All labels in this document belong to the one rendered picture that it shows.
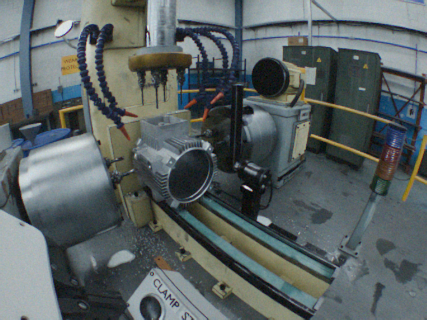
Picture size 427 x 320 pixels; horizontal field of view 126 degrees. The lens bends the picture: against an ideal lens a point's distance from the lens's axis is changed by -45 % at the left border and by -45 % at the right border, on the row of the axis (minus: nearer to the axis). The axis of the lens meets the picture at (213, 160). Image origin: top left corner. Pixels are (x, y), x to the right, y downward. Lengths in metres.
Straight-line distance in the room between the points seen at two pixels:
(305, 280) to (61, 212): 0.53
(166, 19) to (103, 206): 0.47
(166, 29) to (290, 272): 0.67
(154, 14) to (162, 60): 0.15
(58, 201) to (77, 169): 0.07
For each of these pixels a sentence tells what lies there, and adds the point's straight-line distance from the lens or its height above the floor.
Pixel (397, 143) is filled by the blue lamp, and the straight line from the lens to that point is 0.56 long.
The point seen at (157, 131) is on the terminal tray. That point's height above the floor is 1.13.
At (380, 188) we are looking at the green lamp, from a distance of 0.59.
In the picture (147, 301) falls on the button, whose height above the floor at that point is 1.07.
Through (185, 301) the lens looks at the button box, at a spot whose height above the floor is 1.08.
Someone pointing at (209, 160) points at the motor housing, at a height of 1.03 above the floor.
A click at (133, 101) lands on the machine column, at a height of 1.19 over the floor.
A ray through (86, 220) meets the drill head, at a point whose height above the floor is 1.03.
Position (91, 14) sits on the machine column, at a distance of 0.74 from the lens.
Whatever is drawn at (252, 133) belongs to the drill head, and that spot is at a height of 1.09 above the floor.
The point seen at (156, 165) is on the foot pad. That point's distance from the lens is 0.49.
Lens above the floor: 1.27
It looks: 25 degrees down
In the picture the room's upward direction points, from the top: straight up
